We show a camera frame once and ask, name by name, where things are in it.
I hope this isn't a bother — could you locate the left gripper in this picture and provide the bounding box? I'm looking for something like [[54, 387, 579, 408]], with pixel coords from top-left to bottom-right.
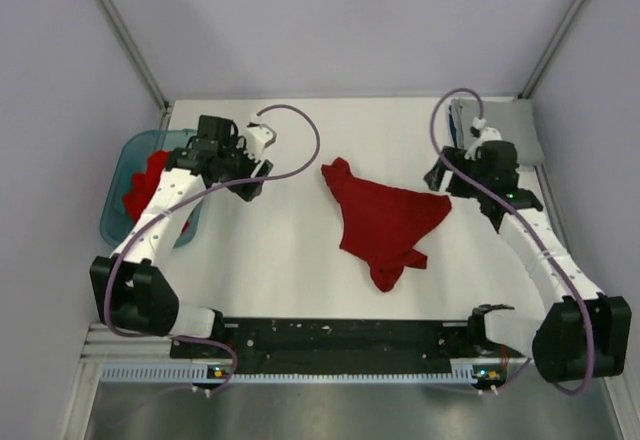
[[217, 134, 271, 201]]

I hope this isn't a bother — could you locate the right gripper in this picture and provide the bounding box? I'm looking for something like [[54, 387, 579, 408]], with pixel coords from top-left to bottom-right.
[[424, 146, 490, 199]]

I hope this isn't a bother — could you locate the dark red t-shirt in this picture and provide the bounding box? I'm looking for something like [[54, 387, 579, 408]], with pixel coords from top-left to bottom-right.
[[321, 157, 452, 293]]

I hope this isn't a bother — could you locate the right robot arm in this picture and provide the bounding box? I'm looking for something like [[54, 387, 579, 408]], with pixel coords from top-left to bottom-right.
[[424, 140, 632, 384]]

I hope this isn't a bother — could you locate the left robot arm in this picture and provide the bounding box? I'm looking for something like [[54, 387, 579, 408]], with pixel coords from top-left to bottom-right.
[[90, 115, 277, 357]]

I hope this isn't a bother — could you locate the folded blue white t-shirt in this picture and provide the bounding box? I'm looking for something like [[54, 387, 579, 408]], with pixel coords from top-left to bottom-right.
[[447, 102, 464, 148]]

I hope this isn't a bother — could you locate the bright red t-shirt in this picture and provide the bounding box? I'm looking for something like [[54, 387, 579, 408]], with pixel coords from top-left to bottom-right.
[[122, 150, 170, 223]]

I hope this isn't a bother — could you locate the teal plastic bin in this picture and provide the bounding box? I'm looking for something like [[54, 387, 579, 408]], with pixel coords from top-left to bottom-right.
[[99, 129, 195, 247]]

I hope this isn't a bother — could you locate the folded grey t-shirt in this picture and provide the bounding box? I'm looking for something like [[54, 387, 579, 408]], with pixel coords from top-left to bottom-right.
[[451, 98, 544, 167]]

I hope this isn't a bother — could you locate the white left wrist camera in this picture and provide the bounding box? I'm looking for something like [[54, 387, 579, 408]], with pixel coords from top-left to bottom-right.
[[243, 114, 277, 160]]

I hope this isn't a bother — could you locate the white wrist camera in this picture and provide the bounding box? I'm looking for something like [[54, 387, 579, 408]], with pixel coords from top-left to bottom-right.
[[465, 117, 502, 159], [243, 114, 277, 160]]

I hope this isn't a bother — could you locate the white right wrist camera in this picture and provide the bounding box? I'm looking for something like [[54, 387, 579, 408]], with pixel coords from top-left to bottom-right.
[[465, 117, 502, 159]]

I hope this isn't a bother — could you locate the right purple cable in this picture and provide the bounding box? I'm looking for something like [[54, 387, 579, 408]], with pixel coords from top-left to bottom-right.
[[431, 88, 599, 396]]

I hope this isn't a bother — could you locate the purple cable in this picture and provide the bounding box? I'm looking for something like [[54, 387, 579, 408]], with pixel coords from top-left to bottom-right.
[[431, 88, 599, 396], [102, 104, 321, 401]]

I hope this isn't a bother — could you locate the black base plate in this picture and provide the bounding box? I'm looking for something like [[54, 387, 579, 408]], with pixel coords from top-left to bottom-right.
[[168, 315, 531, 375]]

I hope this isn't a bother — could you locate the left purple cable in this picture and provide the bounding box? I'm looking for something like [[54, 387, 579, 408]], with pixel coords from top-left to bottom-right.
[[102, 104, 321, 401]]

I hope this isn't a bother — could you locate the aluminium frame rail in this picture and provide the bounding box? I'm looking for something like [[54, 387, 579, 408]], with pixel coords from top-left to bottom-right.
[[81, 318, 521, 360]]

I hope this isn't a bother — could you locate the grey slotted cable duct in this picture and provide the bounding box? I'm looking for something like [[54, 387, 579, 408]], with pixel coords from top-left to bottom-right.
[[99, 362, 506, 386]]

